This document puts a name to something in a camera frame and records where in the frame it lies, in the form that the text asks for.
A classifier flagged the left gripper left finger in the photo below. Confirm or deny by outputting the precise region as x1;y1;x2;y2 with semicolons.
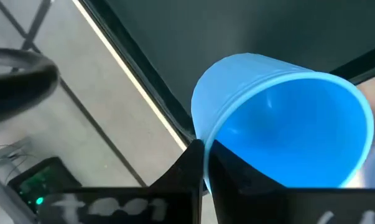
36;139;205;224

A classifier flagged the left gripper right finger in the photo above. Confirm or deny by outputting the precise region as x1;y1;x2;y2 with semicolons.
208;139;375;224

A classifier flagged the blue plastic cup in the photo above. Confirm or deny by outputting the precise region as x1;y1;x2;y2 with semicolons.
190;52;375;194

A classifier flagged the dark green tray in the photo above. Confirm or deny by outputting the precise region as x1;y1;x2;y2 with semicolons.
93;0;375;141

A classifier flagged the black computer green light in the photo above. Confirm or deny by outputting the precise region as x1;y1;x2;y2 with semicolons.
7;156;82;215

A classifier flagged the grey metal table leg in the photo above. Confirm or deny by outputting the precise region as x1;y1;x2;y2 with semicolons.
0;136;35;224

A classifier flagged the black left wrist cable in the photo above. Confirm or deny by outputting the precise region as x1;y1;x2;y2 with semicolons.
0;47;60;131

